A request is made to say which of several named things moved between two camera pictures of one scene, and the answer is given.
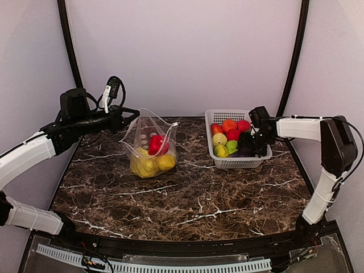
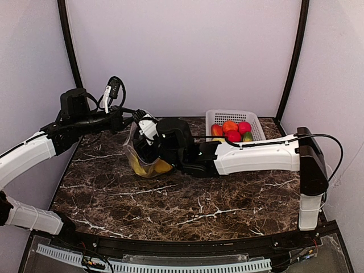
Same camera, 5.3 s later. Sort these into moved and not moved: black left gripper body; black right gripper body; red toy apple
Moved: black right gripper body
Not moved: black left gripper body; red toy apple
